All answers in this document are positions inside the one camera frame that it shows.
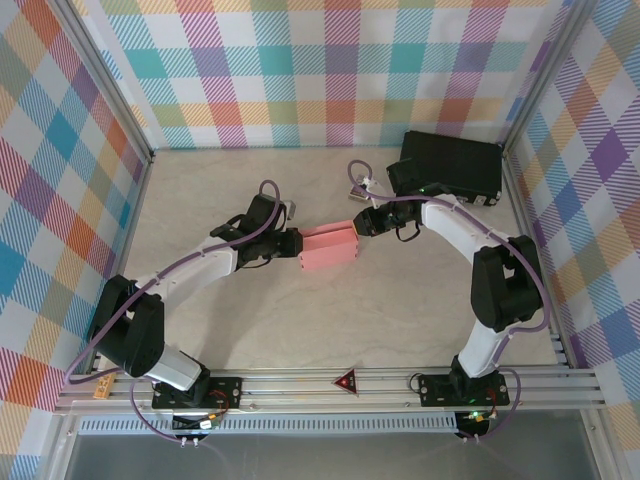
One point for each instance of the pink paper box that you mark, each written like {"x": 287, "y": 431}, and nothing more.
{"x": 327, "y": 252}

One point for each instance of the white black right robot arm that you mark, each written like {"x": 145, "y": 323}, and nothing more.
{"x": 450, "y": 225}

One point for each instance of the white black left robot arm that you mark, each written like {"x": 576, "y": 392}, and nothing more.
{"x": 200, "y": 265}

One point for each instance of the black carrying case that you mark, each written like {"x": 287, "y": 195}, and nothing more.
{"x": 460, "y": 160}

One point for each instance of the red triangle light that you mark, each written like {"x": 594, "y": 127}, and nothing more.
{"x": 346, "y": 382}

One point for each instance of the black connector board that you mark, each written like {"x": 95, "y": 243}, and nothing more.
{"x": 195, "y": 424}
{"x": 475, "y": 422}

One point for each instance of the orange label block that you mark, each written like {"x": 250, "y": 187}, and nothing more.
{"x": 105, "y": 385}

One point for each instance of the aluminium side rail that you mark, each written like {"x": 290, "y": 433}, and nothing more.
{"x": 533, "y": 250}
{"x": 131, "y": 230}

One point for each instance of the aluminium frame rail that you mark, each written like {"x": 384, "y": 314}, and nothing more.
{"x": 300, "y": 382}

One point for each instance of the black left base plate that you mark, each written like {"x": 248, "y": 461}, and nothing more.
{"x": 230, "y": 390}

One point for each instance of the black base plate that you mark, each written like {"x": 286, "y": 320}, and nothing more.
{"x": 230, "y": 390}
{"x": 430, "y": 387}

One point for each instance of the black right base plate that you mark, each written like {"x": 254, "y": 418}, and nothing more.
{"x": 430, "y": 387}

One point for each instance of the aluminium frame post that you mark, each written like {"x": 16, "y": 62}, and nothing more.
{"x": 104, "y": 75}
{"x": 544, "y": 75}

